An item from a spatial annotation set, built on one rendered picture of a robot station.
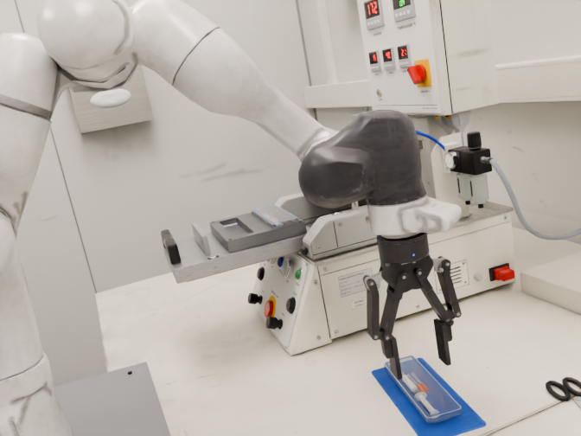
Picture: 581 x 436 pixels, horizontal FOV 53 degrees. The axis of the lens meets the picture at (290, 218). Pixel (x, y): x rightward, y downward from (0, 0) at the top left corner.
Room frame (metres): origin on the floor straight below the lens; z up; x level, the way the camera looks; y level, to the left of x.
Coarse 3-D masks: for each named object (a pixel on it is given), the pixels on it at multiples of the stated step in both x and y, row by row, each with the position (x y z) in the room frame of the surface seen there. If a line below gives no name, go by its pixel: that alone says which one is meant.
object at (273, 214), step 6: (270, 204) 1.32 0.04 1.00; (258, 210) 1.28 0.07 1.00; (264, 210) 1.27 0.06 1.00; (270, 210) 1.26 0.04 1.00; (276, 210) 1.24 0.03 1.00; (282, 210) 1.23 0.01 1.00; (264, 216) 1.21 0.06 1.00; (270, 216) 1.20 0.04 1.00; (276, 216) 1.19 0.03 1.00; (282, 216) 1.18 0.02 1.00; (288, 216) 1.17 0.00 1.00; (294, 216) 1.16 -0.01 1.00; (276, 222) 1.14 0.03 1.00
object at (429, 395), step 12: (408, 360) 0.92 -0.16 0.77; (408, 372) 0.88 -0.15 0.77; (420, 372) 0.87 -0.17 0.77; (408, 384) 0.84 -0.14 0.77; (420, 384) 0.83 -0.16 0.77; (432, 384) 0.83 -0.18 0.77; (420, 396) 0.80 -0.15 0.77; (432, 396) 0.79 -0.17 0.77; (444, 396) 0.79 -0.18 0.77; (420, 408) 0.77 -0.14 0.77; (432, 408) 0.76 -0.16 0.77; (444, 408) 0.76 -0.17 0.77; (456, 408) 0.75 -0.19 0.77
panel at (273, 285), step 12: (264, 264) 1.34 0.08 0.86; (276, 264) 1.26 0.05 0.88; (300, 264) 1.13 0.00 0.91; (264, 276) 1.32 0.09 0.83; (276, 276) 1.24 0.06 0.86; (300, 276) 1.10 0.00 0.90; (264, 288) 1.30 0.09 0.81; (276, 288) 1.22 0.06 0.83; (288, 288) 1.15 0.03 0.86; (300, 288) 1.09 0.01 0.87; (264, 300) 1.27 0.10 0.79; (276, 300) 1.20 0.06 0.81; (300, 300) 1.08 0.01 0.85; (264, 312) 1.25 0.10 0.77; (276, 312) 1.18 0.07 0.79; (288, 312) 1.12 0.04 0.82; (288, 324) 1.10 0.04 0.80; (276, 336) 1.14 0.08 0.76; (288, 336) 1.08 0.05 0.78; (288, 348) 1.07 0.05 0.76
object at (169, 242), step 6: (162, 234) 1.20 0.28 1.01; (168, 234) 1.18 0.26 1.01; (168, 240) 1.13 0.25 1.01; (174, 240) 1.12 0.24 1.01; (168, 246) 1.10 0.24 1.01; (174, 246) 1.10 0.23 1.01; (168, 252) 1.10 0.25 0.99; (174, 252) 1.09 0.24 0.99; (174, 258) 1.09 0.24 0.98; (180, 258) 1.10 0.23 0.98
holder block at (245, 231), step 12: (240, 216) 1.29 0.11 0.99; (252, 216) 1.27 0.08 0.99; (216, 228) 1.22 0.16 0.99; (228, 228) 1.26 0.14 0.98; (240, 228) 1.24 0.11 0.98; (252, 228) 1.16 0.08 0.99; (264, 228) 1.14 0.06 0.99; (276, 228) 1.12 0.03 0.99; (288, 228) 1.13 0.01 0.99; (300, 228) 1.14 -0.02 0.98; (228, 240) 1.10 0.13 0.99; (240, 240) 1.10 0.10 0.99; (252, 240) 1.11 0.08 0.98; (264, 240) 1.12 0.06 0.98; (276, 240) 1.12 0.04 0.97; (228, 252) 1.10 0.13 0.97
